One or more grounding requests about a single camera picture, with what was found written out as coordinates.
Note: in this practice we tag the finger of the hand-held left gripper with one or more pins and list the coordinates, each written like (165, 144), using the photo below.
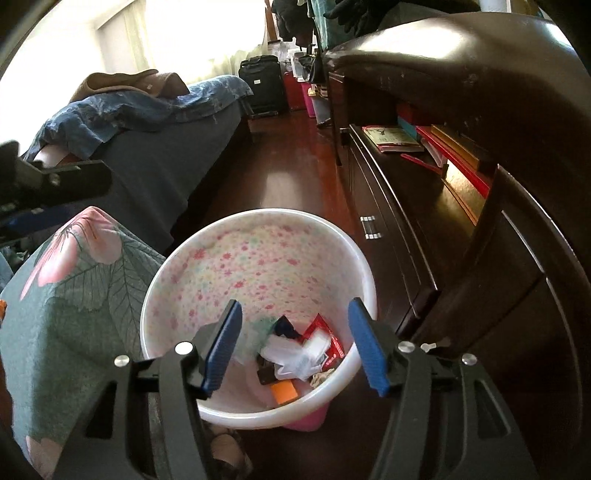
(69, 182)
(18, 219)

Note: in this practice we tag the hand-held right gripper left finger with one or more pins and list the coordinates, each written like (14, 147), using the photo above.
(224, 341)

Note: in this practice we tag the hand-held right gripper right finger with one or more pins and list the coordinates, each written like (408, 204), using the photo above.
(367, 341)

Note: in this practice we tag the red snack packet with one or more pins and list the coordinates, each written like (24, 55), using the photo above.
(332, 350)

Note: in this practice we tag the small teal packet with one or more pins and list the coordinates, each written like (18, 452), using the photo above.
(263, 327)

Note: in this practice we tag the small black box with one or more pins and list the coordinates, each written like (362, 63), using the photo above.
(265, 374)

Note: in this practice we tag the brown paper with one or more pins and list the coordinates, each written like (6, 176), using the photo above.
(318, 379)

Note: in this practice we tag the blue snack packet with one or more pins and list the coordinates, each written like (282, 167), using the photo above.
(284, 327)

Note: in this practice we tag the white tissue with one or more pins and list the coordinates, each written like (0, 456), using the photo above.
(291, 355)

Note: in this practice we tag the small orange box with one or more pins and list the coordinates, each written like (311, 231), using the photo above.
(284, 392)

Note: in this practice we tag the floral white waste bin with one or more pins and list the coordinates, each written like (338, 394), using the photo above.
(258, 263)

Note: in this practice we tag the pink grey folded quilt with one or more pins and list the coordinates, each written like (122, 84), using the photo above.
(55, 157)

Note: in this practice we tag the blue floral duvet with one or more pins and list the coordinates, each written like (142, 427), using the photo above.
(115, 110)

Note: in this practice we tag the bed with grey sheet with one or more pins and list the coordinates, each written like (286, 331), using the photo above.
(152, 157)

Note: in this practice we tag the beige slipper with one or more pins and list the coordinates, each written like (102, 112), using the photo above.
(228, 452)

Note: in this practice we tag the teal floral tablecloth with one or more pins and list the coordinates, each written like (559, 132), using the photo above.
(69, 323)

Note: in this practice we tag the brown blanket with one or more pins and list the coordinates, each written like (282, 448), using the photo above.
(129, 83)

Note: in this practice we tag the pale sheer curtain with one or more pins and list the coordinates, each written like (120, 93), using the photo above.
(134, 41)

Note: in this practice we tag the red flat box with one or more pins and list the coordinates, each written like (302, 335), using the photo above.
(455, 157)

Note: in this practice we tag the thin printed book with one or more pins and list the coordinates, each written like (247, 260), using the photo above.
(392, 138)

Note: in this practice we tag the black suitcase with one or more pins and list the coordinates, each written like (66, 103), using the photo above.
(263, 85)

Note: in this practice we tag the red plastic container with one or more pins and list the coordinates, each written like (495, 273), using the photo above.
(295, 92)

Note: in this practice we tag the pink plastic bucket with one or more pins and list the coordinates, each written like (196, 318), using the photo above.
(308, 99)

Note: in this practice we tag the clear plastic container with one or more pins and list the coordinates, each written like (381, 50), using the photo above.
(284, 55)

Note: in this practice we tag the dark handbag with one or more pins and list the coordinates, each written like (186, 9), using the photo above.
(311, 69)

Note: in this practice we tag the black coat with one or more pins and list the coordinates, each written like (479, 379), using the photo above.
(291, 18)

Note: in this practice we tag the dark wooden dresser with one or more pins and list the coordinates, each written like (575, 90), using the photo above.
(508, 92)

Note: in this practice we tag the teal fabric storage box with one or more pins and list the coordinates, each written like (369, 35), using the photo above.
(332, 27)

